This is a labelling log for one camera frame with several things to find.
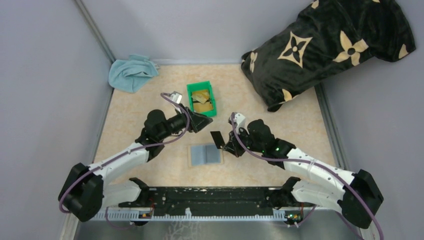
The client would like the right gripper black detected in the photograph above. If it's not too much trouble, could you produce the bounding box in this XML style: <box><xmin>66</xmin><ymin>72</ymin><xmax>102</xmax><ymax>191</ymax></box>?
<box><xmin>222</xmin><ymin>125</ymin><xmax>265</xmax><ymax>158</ymax></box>

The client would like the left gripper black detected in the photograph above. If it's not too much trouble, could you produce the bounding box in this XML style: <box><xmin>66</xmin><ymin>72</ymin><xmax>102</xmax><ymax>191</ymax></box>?
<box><xmin>158</xmin><ymin>103</ymin><xmax>213</xmax><ymax>141</ymax></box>

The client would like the green plastic bin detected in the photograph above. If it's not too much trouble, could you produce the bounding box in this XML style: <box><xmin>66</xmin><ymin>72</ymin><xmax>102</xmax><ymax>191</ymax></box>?
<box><xmin>186</xmin><ymin>81</ymin><xmax>217</xmax><ymax>117</ymax></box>

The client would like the dark grey credit card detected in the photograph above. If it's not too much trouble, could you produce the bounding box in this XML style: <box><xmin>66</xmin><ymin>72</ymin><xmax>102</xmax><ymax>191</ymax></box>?
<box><xmin>210</xmin><ymin>131</ymin><xmax>225</xmax><ymax>149</ymax></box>

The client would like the gold card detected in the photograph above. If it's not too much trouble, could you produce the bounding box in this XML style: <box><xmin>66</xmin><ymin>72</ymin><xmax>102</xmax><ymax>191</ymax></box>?
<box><xmin>193</xmin><ymin>101</ymin><xmax>214</xmax><ymax>113</ymax></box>
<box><xmin>191</xmin><ymin>89</ymin><xmax>210</xmax><ymax>103</ymax></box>

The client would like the beige leather card holder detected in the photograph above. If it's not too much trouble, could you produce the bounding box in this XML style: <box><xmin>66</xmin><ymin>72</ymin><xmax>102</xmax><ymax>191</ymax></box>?
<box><xmin>187</xmin><ymin>143</ymin><xmax>224</xmax><ymax>167</ymax></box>

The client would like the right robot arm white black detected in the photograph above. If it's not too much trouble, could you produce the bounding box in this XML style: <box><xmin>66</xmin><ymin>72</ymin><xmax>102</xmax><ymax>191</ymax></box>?
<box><xmin>223</xmin><ymin>113</ymin><xmax>384</xmax><ymax>229</ymax></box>

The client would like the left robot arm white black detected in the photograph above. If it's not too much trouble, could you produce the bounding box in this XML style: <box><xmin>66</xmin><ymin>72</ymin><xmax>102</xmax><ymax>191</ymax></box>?
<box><xmin>58</xmin><ymin>104</ymin><xmax>213</xmax><ymax>222</ymax></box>

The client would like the gold card in bin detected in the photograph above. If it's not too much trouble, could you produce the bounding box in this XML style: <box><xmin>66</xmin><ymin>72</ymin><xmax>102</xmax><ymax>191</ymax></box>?
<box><xmin>193</xmin><ymin>101</ymin><xmax>214</xmax><ymax>113</ymax></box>

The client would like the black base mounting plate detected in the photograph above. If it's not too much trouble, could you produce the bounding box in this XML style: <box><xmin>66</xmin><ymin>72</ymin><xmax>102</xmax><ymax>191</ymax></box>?
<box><xmin>118</xmin><ymin>187</ymin><xmax>302</xmax><ymax>217</ymax></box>

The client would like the light blue cloth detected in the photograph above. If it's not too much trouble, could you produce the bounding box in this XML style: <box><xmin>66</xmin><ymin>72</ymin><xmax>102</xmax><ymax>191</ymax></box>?
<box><xmin>108</xmin><ymin>54</ymin><xmax>160</xmax><ymax>94</ymax></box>

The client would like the black floral pillow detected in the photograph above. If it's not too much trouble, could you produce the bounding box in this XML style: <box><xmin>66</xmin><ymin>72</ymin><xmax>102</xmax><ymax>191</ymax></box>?
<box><xmin>240</xmin><ymin>0</ymin><xmax>416</xmax><ymax>112</ymax></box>

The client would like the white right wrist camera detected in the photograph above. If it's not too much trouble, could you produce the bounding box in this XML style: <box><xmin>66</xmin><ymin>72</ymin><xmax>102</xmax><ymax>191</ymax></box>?
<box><xmin>228</xmin><ymin>112</ymin><xmax>246</xmax><ymax>135</ymax></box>

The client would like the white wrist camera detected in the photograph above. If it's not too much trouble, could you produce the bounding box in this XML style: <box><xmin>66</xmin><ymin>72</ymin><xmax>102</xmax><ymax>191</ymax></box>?
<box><xmin>170</xmin><ymin>91</ymin><xmax>183</xmax><ymax>104</ymax></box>
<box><xmin>228</xmin><ymin>112</ymin><xmax>246</xmax><ymax>135</ymax></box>

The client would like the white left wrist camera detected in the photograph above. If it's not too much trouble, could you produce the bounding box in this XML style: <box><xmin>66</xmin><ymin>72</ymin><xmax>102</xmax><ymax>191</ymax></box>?
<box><xmin>170</xmin><ymin>91</ymin><xmax>183</xmax><ymax>104</ymax></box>

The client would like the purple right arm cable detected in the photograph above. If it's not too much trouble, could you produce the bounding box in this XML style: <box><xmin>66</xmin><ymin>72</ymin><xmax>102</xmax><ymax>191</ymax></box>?
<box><xmin>230</xmin><ymin>112</ymin><xmax>385</xmax><ymax>240</ymax></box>

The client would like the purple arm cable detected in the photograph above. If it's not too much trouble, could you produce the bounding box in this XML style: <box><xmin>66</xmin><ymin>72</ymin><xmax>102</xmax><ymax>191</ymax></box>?
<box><xmin>230</xmin><ymin>112</ymin><xmax>385</xmax><ymax>240</ymax></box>
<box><xmin>58</xmin><ymin>92</ymin><xmax>191</xmax><ymax>229</ymax></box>

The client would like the aluminium rail frame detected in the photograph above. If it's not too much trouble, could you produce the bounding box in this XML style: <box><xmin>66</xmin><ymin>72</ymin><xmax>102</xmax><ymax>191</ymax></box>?
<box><xmin>59</xmin><ymin>187</ymin><xmax>369</xmax><ymax>222</ymax></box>

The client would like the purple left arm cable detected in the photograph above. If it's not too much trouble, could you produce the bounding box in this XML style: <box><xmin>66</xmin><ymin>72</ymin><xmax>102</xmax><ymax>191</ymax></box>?
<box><xmin>58</xmin><ymin>92</ymin><xmax>191</xmax><ymax>229</ymax></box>

